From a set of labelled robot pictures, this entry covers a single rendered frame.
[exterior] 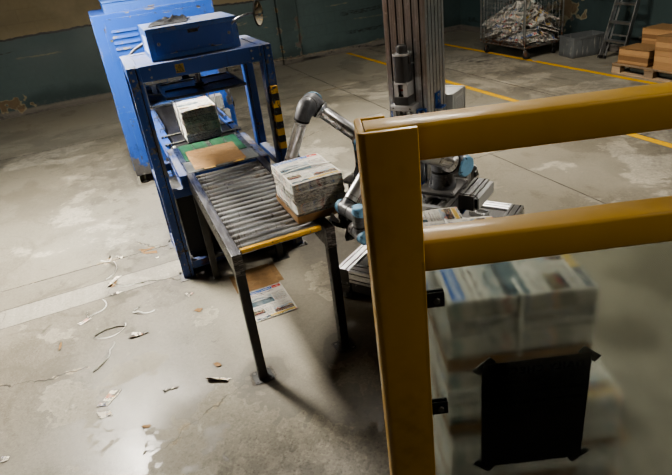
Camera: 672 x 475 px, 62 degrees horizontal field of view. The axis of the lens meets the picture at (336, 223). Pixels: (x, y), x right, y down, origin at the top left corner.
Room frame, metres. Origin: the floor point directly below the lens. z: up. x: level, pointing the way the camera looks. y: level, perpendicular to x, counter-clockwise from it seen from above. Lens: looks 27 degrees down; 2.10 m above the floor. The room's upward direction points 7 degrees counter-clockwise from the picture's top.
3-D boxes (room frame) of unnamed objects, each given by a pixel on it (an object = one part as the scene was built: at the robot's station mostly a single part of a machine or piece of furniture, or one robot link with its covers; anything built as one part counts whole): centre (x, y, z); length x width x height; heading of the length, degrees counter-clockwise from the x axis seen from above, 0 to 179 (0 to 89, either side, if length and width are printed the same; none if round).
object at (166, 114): (5.12, 1.22, 0.75); 1.53 x 0.64 x 0.10; 20
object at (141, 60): (4.06, 0.84, 1.50); 0.94 x 0.68 x 0.10; 110
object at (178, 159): (4.06, 0.84, 0.75); 0.70 x 0.65 x 0.10; 20
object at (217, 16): (4.06, 0.84, 1.65); 0.60 x 0.45 x 0.20; 110
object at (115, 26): (6.63, 1.72, 1.04); 1.51 x 1.30 x 2.07; 20
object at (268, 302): (3.14, 0.51, 0.00); 0.37 x 0.29 x 0.01; 20
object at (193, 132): (4.60, 1.03, 0.93); 0.38 x 0.30 x 0.26; 20
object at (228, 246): (3.01, 0.73, 0.74); 1.34 x 0.05 x 0.12; 20
